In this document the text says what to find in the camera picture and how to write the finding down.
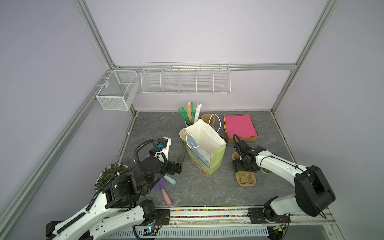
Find single cardboard cup carrier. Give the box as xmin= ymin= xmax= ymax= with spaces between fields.
xmin=231 ymin=153 xmax=257 ymax=187

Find green paper cup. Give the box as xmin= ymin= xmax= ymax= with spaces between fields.
xmin=262 ymin=168 xmax=271 ymax=174

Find painted paper gift bag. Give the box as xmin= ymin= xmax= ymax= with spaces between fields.
xmin=185 ymin=114 xmax=227 ymax=177

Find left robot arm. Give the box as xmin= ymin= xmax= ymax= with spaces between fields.
xmin=46 ymin=137 xmax=186 ymax=240

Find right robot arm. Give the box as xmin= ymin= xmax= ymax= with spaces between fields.
xmin=233 ymin=134 xmax=336 ymax=223

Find teal toy shovel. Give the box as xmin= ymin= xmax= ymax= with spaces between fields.
xmin=164 ymin=175 xmax=177 ymax=185

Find purple pink toy shovel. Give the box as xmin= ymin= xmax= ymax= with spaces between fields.
xmin=155 ymin=178 xmax=173 ymax=207

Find stack of green paper cups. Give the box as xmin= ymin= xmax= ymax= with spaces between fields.
xmin=179 ymin=129 xmax=187 ymax=148

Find cardboard napkin box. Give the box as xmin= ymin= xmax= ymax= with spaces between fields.
xmin=223 ymin=115 xmax=259 ymax=144

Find potted green plant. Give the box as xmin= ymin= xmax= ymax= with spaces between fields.
xmin=94 ymin=164 xmax=128 ymax=191

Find green stirrer sticks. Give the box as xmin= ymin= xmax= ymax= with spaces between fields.
xmin=179 ymin=107 xmax=191 ymax=126

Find white wrapped straws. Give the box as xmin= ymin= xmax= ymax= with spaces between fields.
xmin=194 ymin=104 xmax=202 ymax=123

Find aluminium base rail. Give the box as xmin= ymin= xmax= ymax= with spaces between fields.
xmin=80 ymin=205 xmax=337 ymax=230

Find small white wire basket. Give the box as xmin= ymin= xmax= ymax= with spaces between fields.
xmin=96 ymin=70 xmax=140 ymax=111

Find wide white wire basket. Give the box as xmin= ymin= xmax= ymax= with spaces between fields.
xmin=141 ymin=62 xmax=232 ymax=95

